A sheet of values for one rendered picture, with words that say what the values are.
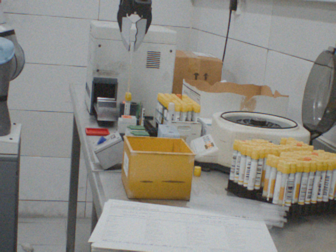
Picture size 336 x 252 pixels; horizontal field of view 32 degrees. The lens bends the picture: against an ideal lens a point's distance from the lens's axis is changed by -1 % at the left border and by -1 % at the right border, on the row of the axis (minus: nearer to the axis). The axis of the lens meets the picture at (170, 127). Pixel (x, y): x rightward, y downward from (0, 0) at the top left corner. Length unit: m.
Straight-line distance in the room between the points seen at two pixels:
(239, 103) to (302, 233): 0.72
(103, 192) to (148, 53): 0.85
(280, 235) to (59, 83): 2.35
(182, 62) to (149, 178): 1.25
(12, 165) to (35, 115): 1.87
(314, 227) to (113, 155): 0.48
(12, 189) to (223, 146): 0.53
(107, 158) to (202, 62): 1.12
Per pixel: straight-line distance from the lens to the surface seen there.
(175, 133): 1.38
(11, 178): 1.50
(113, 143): 1.36
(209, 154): 1.46
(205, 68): 2.42
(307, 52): 1.91
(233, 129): 1.43
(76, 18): 3.28
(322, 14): 1.84
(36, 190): 3.46
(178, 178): 1.22
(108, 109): 1.83
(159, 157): 1.20
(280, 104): 1.83
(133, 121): 1.61
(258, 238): 1.05
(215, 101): 1.76
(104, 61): 1.98
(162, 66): 2.01
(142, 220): 1.06
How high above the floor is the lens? 1.27
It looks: 12 degrees down
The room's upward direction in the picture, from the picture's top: 6 degrees clockwise
